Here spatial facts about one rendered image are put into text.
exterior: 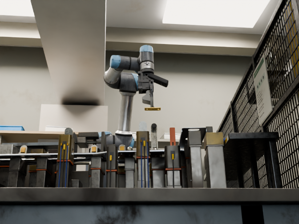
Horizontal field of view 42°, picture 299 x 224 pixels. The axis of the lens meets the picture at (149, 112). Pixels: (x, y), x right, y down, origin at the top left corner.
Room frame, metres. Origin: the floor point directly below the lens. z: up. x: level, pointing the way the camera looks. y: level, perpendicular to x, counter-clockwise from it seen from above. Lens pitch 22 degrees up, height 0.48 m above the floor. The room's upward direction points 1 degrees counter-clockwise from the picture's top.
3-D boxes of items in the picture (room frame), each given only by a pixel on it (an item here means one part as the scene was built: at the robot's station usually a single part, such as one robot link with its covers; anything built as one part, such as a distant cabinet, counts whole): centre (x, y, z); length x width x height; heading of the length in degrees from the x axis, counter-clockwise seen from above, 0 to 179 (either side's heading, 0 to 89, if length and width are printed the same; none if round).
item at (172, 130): (2.03, -0.12, 0.95); 0.03 x 0.01 x 0.50; 90
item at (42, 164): (1.87, 0.52, 0.84); 0.12 x 0.05 x 0.29; 0
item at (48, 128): (4.54, 1.13, 2.04); 0.36 x 0.34 x 0.09; 97
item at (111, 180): (1.69, 0.17, 0.84); 0.10 x 0.05 x 0.29; 0
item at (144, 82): (1.87, 0.01, 1.41); 0.09 x 0.08 x 0.12; 90
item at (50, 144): (2.20, 0.67, 1.16); 0.37 x 0.14 x 0.02; 90
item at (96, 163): (1.87, 0.26, 0.84); 0.12 x 0.05 x 0.29; 0
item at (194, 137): (1.49, -0.18, 0.84); 0.05 x 0.05 x 0.29; 0
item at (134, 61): (1.96, 0.05, 1.57); 0.11 x 0.11 x 0.08; 16
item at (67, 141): (1.68, 0.38, 0.87); 0.12 x 0.07 x 0.35; 0
